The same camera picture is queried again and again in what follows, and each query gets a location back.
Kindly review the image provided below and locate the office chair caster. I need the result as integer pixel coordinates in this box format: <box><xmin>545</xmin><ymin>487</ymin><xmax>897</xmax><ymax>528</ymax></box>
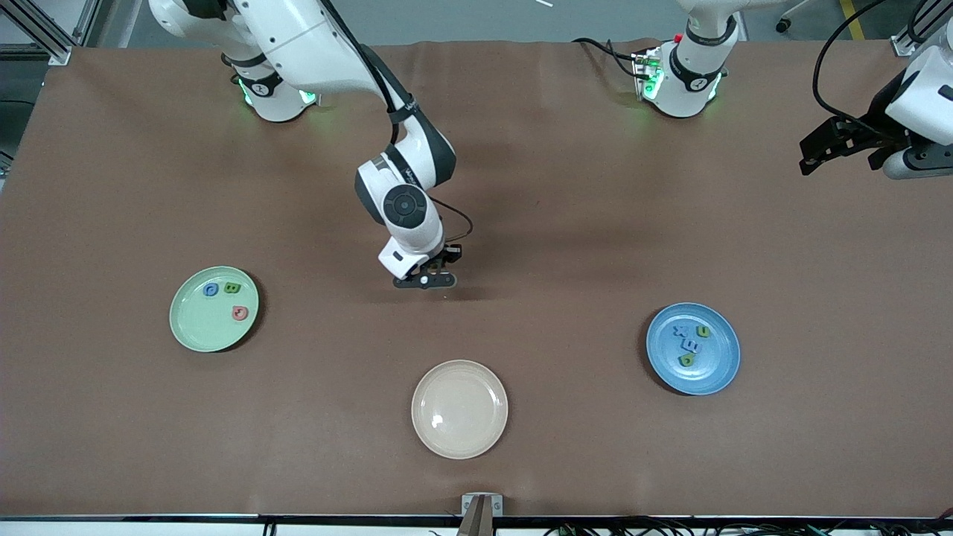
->
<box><xmin>774</xmin><ymin>0</ymin><xmax>818</xmax><ymax>34</ymax></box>

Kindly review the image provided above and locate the beige plate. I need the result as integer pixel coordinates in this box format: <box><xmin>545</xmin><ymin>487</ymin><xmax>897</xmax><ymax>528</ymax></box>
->
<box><xmin>411</xmin><ymin>360</ymin><xmax>509</xmax><ymax>460</ymax></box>

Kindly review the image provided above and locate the green plate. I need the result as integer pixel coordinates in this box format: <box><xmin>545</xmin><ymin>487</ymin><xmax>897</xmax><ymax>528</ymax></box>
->
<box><xmin>169</xmin><ymin>266</ymin><xmax>261</xmax><ymax>354</ymax></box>

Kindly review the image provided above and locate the blue plate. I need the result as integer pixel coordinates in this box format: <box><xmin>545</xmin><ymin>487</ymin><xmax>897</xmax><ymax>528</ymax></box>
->
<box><xmin>646</xmin><ymin>301</ymin><xmax>742</xmax><ymax>396</ymax></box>

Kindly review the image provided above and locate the brown table mat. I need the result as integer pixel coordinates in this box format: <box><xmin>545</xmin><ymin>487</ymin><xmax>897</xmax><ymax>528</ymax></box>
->
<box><xmin>0</xmin><ymin>39</ymin><xmax>953</xmax><ymax>520</ymax></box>

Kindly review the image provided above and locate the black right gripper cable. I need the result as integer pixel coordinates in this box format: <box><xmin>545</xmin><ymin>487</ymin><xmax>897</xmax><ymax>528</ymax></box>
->
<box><xmin>430</xmin><ymin>197</ymin><xmax>474</xmax><ymax>244</ymax></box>

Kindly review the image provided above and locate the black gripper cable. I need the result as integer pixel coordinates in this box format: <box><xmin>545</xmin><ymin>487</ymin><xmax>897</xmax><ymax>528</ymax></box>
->
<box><xmin>430</xmin><ymin>197</ymin><xmax>474</xmax><ymax>244</ymax></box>
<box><xmin>812</xmin><ymin>0</ymin><xmax>894</xmax><ymax>129</ymax></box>

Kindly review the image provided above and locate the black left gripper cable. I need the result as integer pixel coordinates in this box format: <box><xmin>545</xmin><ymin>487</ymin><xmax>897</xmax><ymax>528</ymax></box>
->
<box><xmin>812</xmin><ymin>0</ymin><xmax>894</xmax><ymax>129</ymax></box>

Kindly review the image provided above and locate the aluminium frame profile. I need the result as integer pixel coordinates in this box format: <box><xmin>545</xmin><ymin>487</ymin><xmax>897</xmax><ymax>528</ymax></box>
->
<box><xmin>891</xmin><ymin>0</ymin><xmax>953</xmax><ymax>58</ymax></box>
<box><xmin>0</xmin><ymin>0</ymin><xmax>101</xmax><ymax>66</ymax></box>

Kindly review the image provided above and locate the silver metal mounting bracket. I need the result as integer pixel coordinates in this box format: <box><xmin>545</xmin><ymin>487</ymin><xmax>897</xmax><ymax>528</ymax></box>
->
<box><xmin>461</xmin><ymin>493</ymin><xmax>504</xmax><ymax>517</ymax></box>

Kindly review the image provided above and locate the brown camera post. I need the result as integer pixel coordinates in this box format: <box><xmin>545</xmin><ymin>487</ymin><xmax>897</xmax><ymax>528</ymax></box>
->
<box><xmin>456</xmin><ymin>496</ymin><xmax>495</xmax><ymax>536</ymax></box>

